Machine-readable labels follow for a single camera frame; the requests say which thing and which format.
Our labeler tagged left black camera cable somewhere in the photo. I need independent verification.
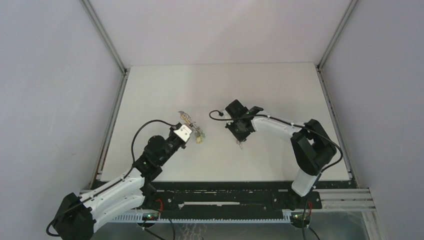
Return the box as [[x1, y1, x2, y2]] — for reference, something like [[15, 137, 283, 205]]
[[45, 119, 178, 238]]

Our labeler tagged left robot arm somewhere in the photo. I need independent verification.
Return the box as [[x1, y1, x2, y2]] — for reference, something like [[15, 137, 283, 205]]
[[46, 123, 193, 240]]

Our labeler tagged right circuit board green led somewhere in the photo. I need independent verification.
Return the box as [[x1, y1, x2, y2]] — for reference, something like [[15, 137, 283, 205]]
[[290, 213, 311, 222]]

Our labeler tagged large metal keyring yellow handle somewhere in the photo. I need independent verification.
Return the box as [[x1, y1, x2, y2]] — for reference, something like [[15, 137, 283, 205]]
[[178, 111, 205, 140]]

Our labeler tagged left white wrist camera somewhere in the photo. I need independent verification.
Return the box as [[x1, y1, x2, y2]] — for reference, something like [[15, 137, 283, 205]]
[[173, 124, 193, 143]]

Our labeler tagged circuit board green led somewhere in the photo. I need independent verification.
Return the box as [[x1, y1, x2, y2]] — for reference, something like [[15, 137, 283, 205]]
[[290, 213, 311, 222], [142, 212, 160, 222]]

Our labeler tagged left circuit board green led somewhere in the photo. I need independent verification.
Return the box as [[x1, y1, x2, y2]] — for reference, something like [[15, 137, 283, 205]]
[[142, 212, 160, 222]]

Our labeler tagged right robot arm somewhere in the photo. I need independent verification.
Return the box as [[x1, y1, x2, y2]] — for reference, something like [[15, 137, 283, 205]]
[[220, 99, 337, 208]]

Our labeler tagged white slotted cable duct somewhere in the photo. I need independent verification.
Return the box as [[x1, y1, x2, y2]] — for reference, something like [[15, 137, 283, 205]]
[[109, 211, 292, 224]]

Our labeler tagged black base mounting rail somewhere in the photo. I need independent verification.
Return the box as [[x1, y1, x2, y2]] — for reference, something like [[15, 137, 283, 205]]
[[92, 180, 357, 220]]

